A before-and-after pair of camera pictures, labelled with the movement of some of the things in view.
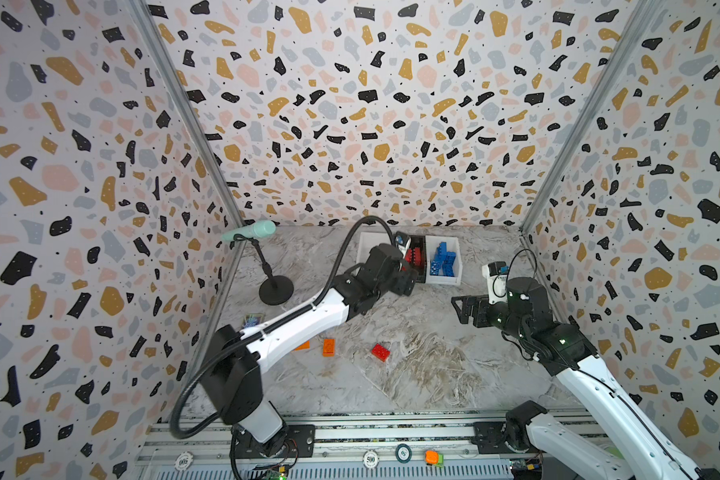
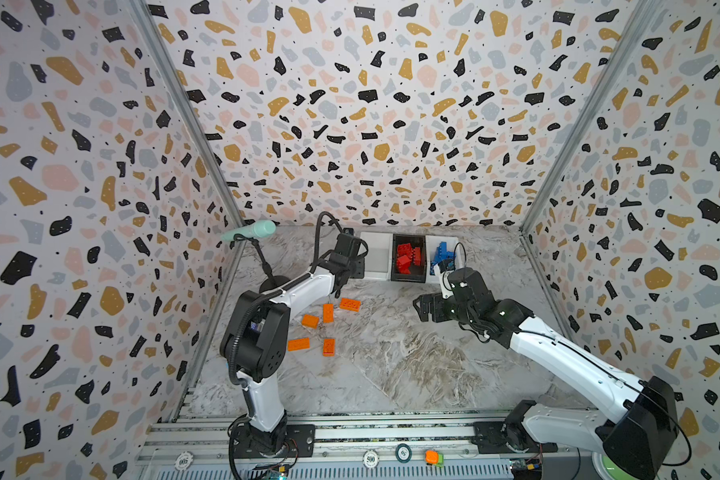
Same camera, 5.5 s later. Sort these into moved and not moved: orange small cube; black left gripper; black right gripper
Moved: black right gripper; black left gripper
Not moved: orange small cube
